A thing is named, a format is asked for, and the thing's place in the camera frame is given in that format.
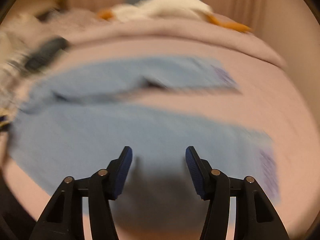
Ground pink bed sheet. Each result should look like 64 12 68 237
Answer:
0 38 320 240

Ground plaid pillow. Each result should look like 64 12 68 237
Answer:
1 31 30 111

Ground white goose plush toy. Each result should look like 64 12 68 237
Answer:
97 0 251 33

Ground light blue denim pants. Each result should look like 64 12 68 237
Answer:
9 56 279 215

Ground pink quilted duvet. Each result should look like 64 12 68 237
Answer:
39 7 288 69

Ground folded dark denim jeans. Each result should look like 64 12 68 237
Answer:
24 37 69 73

